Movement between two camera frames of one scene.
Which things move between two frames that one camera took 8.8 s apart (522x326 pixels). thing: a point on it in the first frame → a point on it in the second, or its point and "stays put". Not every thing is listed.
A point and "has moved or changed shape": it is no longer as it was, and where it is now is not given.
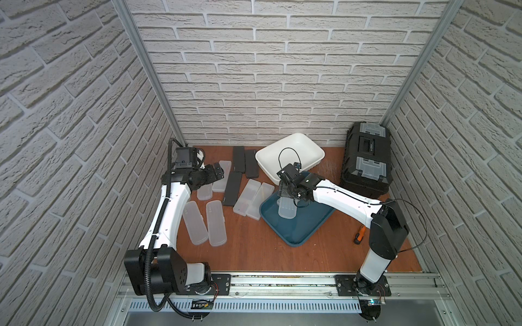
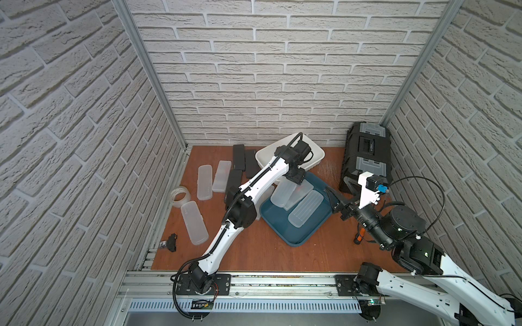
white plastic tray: [298, 148] stays put
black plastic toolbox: [367, 164] stays put
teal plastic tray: [295, 231] stays put
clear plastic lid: [217, 224] → [304, 211]
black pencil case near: [232, 188] stays put
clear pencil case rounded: [287, 207] has moved or changed shape
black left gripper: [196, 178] → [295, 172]
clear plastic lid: [194, 223] stays put
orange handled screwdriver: [359, 236] stays put
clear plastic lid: [260, 199] stays put
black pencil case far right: [251, 165] stays put
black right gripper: [282, 189] → [351, 208]
